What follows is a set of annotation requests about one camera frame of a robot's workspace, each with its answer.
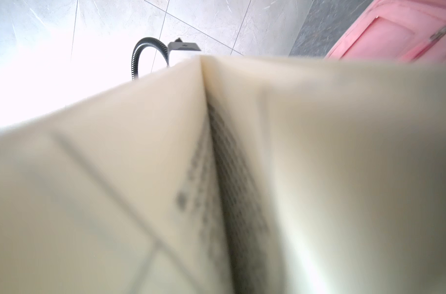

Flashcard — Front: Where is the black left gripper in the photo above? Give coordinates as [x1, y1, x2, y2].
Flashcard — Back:
[167, 38, 202, 67]

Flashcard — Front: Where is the large navy blue book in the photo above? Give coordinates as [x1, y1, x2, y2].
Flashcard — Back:
[0, 56, 446, 294]

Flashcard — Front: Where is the pink school backpack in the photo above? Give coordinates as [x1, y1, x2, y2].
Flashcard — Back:
[326, 1, 446, 63]

